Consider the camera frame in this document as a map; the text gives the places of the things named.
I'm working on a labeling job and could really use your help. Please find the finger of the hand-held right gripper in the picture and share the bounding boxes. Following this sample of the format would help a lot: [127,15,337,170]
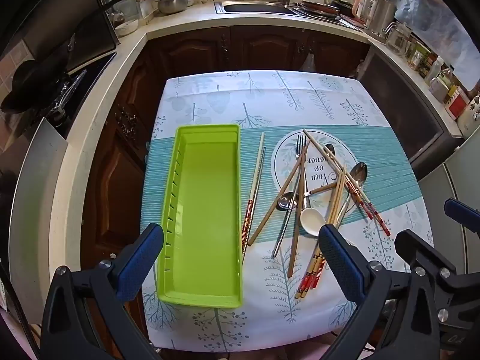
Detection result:
[394,229,460,290]
[443,198,480,239]

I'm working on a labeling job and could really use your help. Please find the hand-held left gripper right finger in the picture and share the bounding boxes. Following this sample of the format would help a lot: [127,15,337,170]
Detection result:
[318,224,442,360]

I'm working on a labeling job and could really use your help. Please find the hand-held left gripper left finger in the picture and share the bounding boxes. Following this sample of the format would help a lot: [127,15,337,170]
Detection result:
[40,223,166,360]

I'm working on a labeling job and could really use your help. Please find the bamboo chopstick with red pattern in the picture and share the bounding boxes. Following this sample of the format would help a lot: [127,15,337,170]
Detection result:
[302,129,391,237]
[295,167,347,300]
[302,169,349,289]
[320,144,376,221]

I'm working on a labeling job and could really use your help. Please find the brown wooden chopstick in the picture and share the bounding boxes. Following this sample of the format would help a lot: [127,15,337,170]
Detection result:
[287,155,306,278]
[247,139,313,247]

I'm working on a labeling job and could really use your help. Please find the white ceramic spoon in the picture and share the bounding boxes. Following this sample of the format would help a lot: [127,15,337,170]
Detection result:
[300,180,331,238]

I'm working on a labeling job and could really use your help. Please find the metal fork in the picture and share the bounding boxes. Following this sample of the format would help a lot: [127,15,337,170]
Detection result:
[272,180,301,259]

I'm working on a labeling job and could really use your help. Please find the green plastic utensil tray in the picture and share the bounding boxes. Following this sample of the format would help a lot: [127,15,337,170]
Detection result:
[157,124,244,308]

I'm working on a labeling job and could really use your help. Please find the steel spoon with wooden handle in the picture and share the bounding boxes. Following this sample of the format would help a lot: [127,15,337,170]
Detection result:
[276,182,342,211]

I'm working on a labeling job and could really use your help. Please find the large steel spoon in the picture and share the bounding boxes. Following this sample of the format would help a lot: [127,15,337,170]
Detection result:
[335,162,369,229]

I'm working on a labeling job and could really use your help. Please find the steel fork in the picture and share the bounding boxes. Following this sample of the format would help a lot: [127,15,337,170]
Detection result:
[295,135,312,211]

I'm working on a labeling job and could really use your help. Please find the pale bamboo chopstick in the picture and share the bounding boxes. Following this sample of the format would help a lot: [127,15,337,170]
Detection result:
[241,132,266,264]

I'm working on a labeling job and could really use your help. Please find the grey refrigerator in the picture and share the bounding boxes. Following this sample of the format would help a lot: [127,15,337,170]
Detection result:
[417,135,480,271]

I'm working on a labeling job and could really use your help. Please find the red canister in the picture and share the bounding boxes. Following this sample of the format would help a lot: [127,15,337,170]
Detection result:
[446,89,470,121]

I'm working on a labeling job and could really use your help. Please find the grey metal panel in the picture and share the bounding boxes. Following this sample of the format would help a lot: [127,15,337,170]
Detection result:
[7,116,70,325]

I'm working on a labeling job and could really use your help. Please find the dark built-in appliance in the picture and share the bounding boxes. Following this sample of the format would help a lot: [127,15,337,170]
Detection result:
[358,43,464,181]

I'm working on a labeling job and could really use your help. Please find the clear plastic bottle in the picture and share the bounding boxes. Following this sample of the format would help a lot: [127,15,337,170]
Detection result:
[425,57,445,85]

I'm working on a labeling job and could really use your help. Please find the glass spice jar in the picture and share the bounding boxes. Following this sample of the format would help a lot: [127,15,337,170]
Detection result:
[410,43,430,71]

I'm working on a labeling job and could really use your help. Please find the glass pitcher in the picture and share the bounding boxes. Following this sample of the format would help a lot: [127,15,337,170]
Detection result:
[384,22,413,55]

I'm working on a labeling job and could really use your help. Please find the black gas stove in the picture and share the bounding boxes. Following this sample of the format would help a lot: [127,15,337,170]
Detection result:
[37,50,118,139]

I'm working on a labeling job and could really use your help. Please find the black wok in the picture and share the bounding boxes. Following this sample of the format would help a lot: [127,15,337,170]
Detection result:
[0,60,72,113]

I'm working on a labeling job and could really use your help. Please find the steel kettle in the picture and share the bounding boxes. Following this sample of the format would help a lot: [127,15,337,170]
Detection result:
[365,0,396,36]

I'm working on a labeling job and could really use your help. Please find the dark wooden kitchen cabinets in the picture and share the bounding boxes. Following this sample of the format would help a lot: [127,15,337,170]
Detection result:
[80,25,370,331]

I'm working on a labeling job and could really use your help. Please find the white electric kettle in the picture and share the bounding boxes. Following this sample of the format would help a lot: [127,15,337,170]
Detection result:
[352,0,370,21]

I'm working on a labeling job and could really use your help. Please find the white bowl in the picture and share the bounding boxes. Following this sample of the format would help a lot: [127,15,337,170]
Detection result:
[114,19,139,37]

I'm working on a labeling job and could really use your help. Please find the white kitchen countertop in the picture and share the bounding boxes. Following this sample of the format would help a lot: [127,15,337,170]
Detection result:
[9,0,466,325]

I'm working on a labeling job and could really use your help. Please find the red frying pan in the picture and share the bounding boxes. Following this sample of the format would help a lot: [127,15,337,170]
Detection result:
[298,0,342,19]

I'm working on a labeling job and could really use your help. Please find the steel cooking pot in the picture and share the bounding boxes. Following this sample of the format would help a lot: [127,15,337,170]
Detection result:
[157,0,195,15]

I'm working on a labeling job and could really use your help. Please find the black range hood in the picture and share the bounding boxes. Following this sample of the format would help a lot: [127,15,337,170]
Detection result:
[0,0,118,72]

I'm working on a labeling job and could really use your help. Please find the steel kitchen sink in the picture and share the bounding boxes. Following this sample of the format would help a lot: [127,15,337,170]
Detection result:
[214,0,301,16]

